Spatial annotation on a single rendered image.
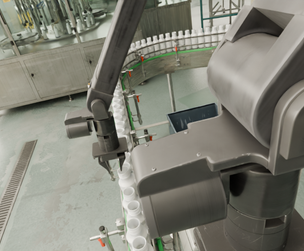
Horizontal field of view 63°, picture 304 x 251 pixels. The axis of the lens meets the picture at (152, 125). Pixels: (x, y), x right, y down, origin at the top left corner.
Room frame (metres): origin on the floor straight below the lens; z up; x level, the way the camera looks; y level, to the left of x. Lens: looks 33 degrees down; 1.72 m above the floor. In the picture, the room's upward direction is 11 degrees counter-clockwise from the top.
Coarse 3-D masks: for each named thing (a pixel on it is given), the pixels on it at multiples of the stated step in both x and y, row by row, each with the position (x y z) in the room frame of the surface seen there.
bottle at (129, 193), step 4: (128, 188) 0.55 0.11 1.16; (132, 188) 0.55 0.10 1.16; (124, 192) 0.54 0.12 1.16; (128, 192) 0.55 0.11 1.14; (132, 192) 0.55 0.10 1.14; (124, 196) 0.53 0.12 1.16; (128, 196) 0.52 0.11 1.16; (132, 196) 0.52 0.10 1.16; (136, 196) 0.54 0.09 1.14; (124, 200) 0.54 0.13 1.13; (128, 200) 0.52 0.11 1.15; (132, 200) 0.52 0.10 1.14; (136, 200) 0.53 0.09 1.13; (124, 204) 0.53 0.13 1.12; (140, 204) 0.52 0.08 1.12; (124, 208) 0.52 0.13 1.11
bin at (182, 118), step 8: (208, 104) 1.32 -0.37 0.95; (216, 104) 1.30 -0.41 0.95; (176, 112) 1.31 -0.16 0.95; (184, 112) 1.31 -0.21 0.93; (192, 112) 1.32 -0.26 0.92; (200, 112) 1.32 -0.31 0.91; (208, 112) 1.32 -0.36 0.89; (216, 112) 1.30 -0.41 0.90; (168, 120) 1.25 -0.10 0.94; (176, 120) 1.31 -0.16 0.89; (184, 120) 1.31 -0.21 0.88; (192, 120) 1.32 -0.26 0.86; (200, 120) 1.32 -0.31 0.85; (136, 128) 1.24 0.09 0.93; (144, 128) 1.23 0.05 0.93; (176, 128) 1.31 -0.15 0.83; (184, 128) 1.31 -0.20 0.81
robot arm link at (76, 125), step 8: (96, 104) 0.55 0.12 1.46; (104, 104) 0.55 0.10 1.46; (72, 112) 0.60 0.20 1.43; (80, 112) 0.59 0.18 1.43; (88, 112) 0.59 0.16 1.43; (96, 112) 0.55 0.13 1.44; (104, 112) 0.55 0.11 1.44; (72, 120) 0.57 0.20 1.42; (80, 120) 0.57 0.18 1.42; (72, 128) 0.57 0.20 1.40; (80, 128) 0.57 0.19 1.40; (88, 128) 0.57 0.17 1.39; (72, 136) 0.56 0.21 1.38; (80, 136) 0.57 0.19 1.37
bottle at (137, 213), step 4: (128, 204) 0.49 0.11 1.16; (132, 204) 0.50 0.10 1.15; (136, 204) 0.50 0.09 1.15; (128, 208) 0.48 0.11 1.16; (132, 208) 0.49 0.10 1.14; (136, 208) 0.51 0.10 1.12; (140, 208) 0.48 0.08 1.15; (128, 212) 0.48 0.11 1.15; (132, 212) 0.46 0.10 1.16; (136, 212) 0.46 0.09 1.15; (140, 212) 0.47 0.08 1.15; (128, 216) 0.48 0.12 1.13; (132, 216) 0.46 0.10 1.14; (136, 216) 0.46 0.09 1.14; (140, 216) 0.47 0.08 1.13; (140, 220) 0.46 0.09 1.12; (144, 220) 0.46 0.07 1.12; (144, 224) 0.46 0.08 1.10
